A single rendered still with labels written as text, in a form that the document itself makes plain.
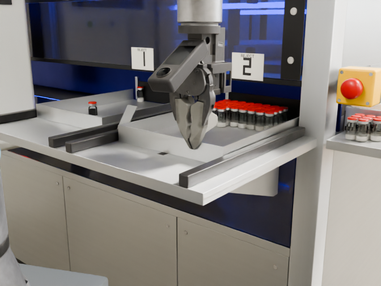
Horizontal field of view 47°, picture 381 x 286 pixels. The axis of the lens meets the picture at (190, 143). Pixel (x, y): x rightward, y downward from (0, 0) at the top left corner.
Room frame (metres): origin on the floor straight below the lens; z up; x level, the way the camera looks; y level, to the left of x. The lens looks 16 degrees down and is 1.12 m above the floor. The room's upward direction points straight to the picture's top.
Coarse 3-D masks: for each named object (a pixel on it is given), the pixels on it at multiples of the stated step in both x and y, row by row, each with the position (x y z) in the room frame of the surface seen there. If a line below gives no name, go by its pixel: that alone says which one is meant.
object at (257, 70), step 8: (232, 56) 1.04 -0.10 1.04; (240, 56) 1.02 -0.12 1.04; (248, 56) 1.01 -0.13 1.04; (256, 56) 1.00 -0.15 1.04; (232, 64) 1.04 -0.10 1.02; (240, 64) 1.02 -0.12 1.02; (248, 64) 1.01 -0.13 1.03; (256, 64) 1.00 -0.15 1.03; (232, 72) 1.04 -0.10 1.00; (240, 72) 1.02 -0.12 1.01; (248, 72) 1.01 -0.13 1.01; (256, 72) 1.00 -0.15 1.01; (256, 80) 1.00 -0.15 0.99
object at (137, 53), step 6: (132, 48) 1.25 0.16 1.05; (138, 48) 1.24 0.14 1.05; (144, 48) 1.22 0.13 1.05; (150, 48) 1.21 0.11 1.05; (132, 54) 1.25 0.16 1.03; (138, 54) 1.24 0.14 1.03; (150, 54) 1.21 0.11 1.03; (132, 60) 1.25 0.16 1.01; (138, 60) 1.24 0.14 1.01; (150, 60) 1.21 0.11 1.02; (132, 66) 1.25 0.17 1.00; (138, 66) 1.24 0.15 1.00; (144, 66) 1.22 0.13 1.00; (150, 66) 1.21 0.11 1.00
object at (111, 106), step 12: (84, 96) 1.22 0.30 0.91; (96, 96) 1.26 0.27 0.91; (108, 96) 1.29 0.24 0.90; (120, 96) 1.33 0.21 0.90; (132, 96) 1.37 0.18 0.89; (36, 108) 1.11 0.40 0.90; (48, 108) 1.07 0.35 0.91; (60, 108) 1.05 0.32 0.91; (72, 108) 1.19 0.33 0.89; (84, 108) 1.22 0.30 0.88; (108, 108) 1.22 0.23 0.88; (120, 108) 1.22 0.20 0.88; (144, 108) 1.05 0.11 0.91; (156, 108) 1.08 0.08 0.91; (168, 108) 1.12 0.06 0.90; (60, 120) 1.04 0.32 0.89; (72, 120) 1.01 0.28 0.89; (84, 120) 0.98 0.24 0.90; (96, 120) 0.96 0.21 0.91; (108, 120) 0.96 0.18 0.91; (120, 120) 0.99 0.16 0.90
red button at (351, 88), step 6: (354, 78) 0.84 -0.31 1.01; (342, 84) 0.84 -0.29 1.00; (348, 84) 0.83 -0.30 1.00; (354, 84) 0.82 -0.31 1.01; (360, 84) 0.82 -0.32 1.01; (342, 90) 0.84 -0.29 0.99; (348, 90) 0.83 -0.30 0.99; (354, 90) 0.82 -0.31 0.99; (360, 90) 0.82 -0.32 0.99; (348, 96) 0.83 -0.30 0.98; (354, 96) 0.82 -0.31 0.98
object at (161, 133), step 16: (128, 128) 0.85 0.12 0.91; (144, 128) 0.93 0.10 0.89; (160, 128) 0.97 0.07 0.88; (176, 128) 0.98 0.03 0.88; (224, 128) 0.98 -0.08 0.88; (240, 128) 0.98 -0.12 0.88; (272, 128) 0.85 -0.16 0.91; (288, 128) 0.91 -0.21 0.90; (144, 144) 0.83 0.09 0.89; (160, 144) 0.80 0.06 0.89; (176, 144) 0.77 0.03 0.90; (208, 144) 0.73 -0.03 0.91; (224, 144) 0.84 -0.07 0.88; (240, 144) 0.76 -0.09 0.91; (208, 160) 0.73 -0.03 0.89
